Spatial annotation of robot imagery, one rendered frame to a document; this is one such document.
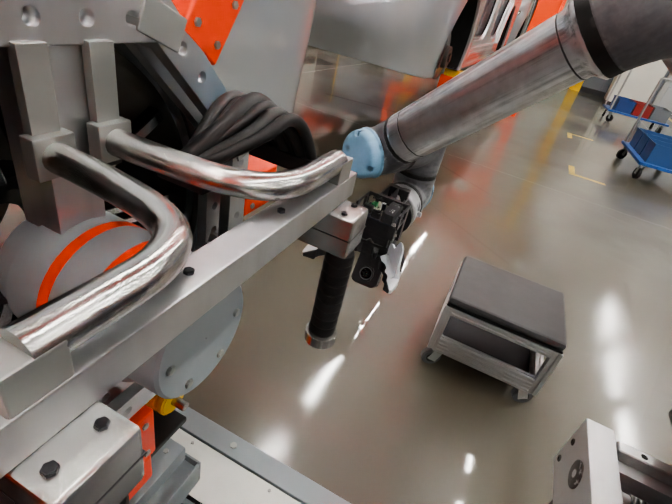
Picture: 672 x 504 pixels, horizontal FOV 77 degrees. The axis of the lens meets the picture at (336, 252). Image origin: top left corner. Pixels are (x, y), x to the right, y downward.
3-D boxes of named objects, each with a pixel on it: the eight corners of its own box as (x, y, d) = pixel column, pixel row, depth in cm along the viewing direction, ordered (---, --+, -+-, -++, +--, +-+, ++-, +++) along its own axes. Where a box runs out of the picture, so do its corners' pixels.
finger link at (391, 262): (397, 263, 53) (383, 225, 61) (385, 299, 56) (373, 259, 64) (420, 265, 54) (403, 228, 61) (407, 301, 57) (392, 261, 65)
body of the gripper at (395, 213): (352, 201, 62) (380, 177, 71) (340, 249, 66) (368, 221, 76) (401, 220, 60) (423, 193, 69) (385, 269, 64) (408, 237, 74)
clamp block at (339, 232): (297, 217, 55) (304, 179, 52) (361, 243, 52) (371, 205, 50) (277, 232, 51) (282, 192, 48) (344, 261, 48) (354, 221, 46)
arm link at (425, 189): (405, 158, 84) (393, 196, 89) (387, 173, 75) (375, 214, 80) (443, 171, 82) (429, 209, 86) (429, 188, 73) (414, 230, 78)
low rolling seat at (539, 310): (416, 363, 164) (445, 295, 146) (436, 312, 193) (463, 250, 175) (527, 415, 153) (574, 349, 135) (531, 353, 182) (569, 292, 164)
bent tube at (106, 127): (212, 128, 53) (215, 36, 48) (349, 179, 48) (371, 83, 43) (88, 163, 39) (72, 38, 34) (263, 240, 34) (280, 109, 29)
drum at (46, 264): (111, 276, 56) (101, 179, 49) (245, 347, 51) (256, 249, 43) (-1, 339, 45) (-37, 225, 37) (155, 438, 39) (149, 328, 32)
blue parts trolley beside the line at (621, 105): (597, 114, 809) (625, 60, 758) (653, 129, 789) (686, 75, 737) (602, 120, 759) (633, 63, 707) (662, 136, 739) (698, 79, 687)
